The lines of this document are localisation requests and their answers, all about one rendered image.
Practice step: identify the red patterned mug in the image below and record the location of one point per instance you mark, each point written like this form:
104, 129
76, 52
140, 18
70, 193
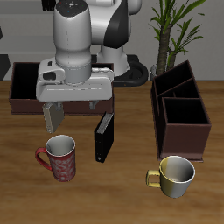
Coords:
62, 166

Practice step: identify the green pot plant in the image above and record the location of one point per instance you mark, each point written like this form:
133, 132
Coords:
164, 43

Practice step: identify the wide dark brown desk caddy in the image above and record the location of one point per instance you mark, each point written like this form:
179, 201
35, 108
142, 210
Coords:
23, 99

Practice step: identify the yellow mug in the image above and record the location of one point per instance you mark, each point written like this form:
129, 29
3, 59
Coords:
173, 185

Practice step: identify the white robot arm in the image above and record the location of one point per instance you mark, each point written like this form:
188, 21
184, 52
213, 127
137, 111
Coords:
73, 38

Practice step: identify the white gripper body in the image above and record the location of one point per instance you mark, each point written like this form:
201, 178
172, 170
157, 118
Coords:
81, 91

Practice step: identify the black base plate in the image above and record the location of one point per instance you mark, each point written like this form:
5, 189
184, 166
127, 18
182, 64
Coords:
139, 73

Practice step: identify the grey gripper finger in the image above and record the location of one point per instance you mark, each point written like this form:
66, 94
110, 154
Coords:
58, 105
93, 104

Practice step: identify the tall dark brown desk caddy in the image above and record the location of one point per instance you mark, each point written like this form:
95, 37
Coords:
183, 137

